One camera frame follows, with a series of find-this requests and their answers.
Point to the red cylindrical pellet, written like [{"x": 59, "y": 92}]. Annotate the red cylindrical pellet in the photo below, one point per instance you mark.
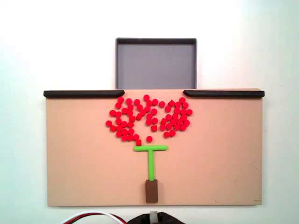
[
  {"x": 119, "y": 128},
  {"x": 183, "y": 111},
  {"x": 166, "y": 134},
  {"x": 138, "y": 142},
  {"x": 177, "y": 127},
  {"x": 183, "y": 116},
  {"x": 137, "y": 102},
  {"x": 148, "y": 121},
  {"x": 149, "y": 116},
  {"x": 179, "y": 121},
  {"x": 139, "y": 107},
  {"x": 136, "y": 136},
  {"x": 139, "y": 116},
  {"x": 153, "y": 128},
  {"x": 183, "y": 127},
  {"x": 149, "y": 102},
  {"x": 189, "y": 112},
  {"x": 168, "y": 116},
  {"x": 118, "y": 114},
  {"x": 155, "y": 101},
  {"x": 124, "y": 131},
  {"x": 130, "y": 124},
  {"x": 128, "y": 101},
  {"x": 120, "y": 100},
  {"x": 146, "y": 97},
  {"x": 173, "y": 122},
  {"x": 185, "y": 105},
  {"x": 171, "y": 102},
  {"x": 163, "y": 121},
  {"x": 130, "y": 113},
  {"x": 162, "y": 103},
  {"x": 113, "y": 128},
  {"x": 172, "y": 133},
  {"x": 154, "y": 111},
  {"x": 130, "y": 137},
  {"x": 155, "y": 121},
  {"x": 168, "y": 126},
  {"x": 118, "y": 134},
  {"x": 177, "y": 110},
  {"x": 149, "y": 139},
  {"x": 142, "y": 112},
  {"x": 147, "y": 108},
  {"x": 112, "y": 113},
  {"x": 130, "y": 107},
  {"x": 124, "y": 137},
  {"x": 178, "y": 104},
  {"x": 182, "y": 100},
  {"x": 118, "y": 105},
  {"x": 124, "y": 123},
  {"x": 162, "y": 127},
  {"x": 118, "y": 121},
  {"x": 168, "y": 108},
  {"x": 108, "y": 123},
  {"x": 131, "y": 131},
  {"x": 175, "y": 116},
  {"x": 125, "y": 110},
  {"x": 132, "y": 118},
  {"x": 186, "y": 122}
]

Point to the tan flat board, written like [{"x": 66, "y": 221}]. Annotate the tan flat board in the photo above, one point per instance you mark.
[{"x": 210, "y": 151}]

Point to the grey square tray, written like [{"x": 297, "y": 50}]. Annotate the grey square tray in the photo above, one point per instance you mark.
[{"x": 155, "y": 65}]

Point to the black rail strip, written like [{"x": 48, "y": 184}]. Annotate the black rail strip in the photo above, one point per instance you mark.
[
  {"x": 81, "y": 94},
  {"x": 224, "y": 94}
]

